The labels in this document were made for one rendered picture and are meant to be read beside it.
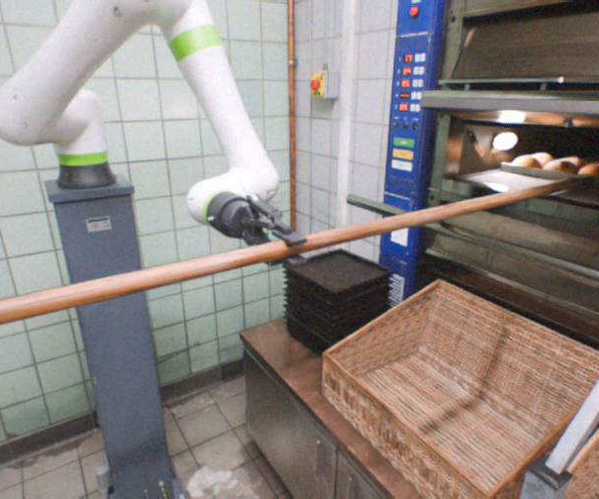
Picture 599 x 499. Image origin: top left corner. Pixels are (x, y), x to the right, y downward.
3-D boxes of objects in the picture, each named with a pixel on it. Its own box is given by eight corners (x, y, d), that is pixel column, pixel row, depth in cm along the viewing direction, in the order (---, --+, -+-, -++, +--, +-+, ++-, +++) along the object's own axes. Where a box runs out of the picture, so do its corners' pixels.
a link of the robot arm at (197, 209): (189, 227, 105) (172, 186, 99) (234, 206, 110) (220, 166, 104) (212, 244, 94) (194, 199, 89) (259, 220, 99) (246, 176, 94)
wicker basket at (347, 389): (430, 346, 153) (439, 276, 144) (603, 454, 109) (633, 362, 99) (318, 394, 129) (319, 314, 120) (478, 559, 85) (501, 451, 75)
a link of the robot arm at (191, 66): (173, 72, 101) (183, 54, 91) (216, 59, 105) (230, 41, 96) (239, 213, 109) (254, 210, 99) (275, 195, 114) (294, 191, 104)
